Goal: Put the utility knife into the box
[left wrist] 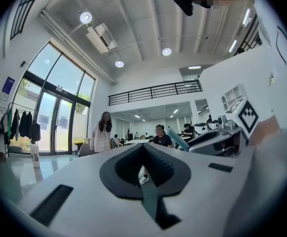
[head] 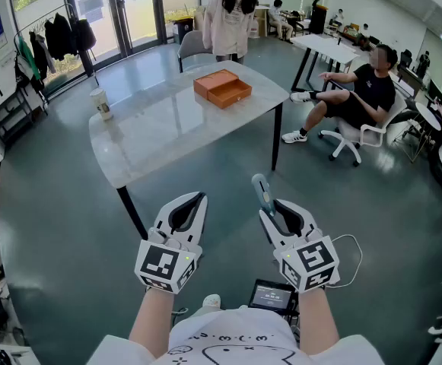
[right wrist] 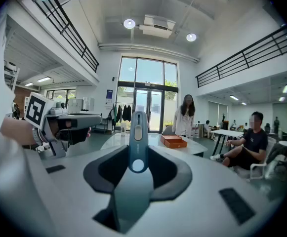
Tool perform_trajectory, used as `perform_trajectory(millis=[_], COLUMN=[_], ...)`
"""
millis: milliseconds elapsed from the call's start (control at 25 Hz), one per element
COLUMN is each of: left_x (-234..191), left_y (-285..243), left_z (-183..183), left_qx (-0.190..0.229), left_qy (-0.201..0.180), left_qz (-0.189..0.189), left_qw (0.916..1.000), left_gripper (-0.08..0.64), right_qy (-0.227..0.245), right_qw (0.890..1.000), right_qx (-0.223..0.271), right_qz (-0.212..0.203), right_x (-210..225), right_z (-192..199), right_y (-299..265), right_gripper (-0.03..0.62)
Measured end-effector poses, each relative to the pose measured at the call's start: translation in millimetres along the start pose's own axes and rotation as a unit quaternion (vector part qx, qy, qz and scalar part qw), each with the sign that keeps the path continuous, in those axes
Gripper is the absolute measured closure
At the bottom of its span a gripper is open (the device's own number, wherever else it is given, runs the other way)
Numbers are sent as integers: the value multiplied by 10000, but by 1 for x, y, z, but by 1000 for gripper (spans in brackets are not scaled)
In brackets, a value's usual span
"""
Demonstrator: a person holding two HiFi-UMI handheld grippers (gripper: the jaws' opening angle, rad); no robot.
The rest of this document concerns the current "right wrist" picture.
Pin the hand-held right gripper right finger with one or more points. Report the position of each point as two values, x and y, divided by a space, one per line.
202 201

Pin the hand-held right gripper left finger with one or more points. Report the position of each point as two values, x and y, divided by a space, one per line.
79 194

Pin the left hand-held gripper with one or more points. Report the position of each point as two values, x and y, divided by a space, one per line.
35 110

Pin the teal handled tool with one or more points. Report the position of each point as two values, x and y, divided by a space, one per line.
138 134

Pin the orange plastic tray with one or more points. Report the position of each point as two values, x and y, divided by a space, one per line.
174 141

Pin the person's left forearm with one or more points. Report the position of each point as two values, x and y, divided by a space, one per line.
17 131

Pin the person's left hand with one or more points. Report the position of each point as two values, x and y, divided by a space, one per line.
59 127

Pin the black metal shelf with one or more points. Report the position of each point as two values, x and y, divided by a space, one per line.
101 126

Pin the plain white cabinet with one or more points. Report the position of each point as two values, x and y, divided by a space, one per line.
89 104

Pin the white locker cabinet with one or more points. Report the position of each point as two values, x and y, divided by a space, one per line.
75 105

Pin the green hanging garment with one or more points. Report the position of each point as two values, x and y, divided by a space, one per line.
112 116

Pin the black coat rack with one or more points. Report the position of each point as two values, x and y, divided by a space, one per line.
113 103

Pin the dark grey hanging jacket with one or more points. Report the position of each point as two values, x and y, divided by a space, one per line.
119 113

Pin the white lidded cup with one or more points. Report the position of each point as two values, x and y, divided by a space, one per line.
123 129

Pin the black hanging jacket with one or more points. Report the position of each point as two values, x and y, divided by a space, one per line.
127 113

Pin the ceiling strip light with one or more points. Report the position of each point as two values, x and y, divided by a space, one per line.
44 79
29 84

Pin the white chair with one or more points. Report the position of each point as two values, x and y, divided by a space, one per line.
257 168

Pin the black mezzanine railing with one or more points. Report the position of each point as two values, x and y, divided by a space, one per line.
243 58
85 52

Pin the white emergency light unit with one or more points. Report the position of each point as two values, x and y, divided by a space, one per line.
148 84

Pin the glass entrance door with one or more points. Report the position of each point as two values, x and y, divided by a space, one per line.
148 70

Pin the white shelf with devices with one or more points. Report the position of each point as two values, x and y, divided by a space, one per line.
11 74

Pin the white ceiling pipe run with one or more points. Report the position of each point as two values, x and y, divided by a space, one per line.
148 49

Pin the round ceiling light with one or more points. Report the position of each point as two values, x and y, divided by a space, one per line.
129 23
191 37

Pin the white ceiling air conditioner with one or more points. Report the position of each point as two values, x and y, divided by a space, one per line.
158 25

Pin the blue wall poster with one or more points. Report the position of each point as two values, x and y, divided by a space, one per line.
109 96

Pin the white desk with black frame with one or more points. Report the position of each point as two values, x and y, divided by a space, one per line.
227 133

